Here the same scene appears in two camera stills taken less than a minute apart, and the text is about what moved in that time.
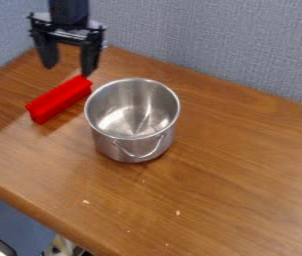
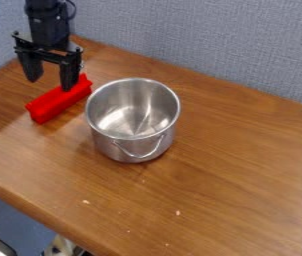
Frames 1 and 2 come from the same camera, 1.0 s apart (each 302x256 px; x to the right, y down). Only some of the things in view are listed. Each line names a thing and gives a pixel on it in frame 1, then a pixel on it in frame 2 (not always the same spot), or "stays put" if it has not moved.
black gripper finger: (47, 45) to (32, 65)
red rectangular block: (45, 105) stays put
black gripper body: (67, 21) to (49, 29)
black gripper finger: (90, 58) to (70, 69)
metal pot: (131, 113) stays put
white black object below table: (63, 247) stays put
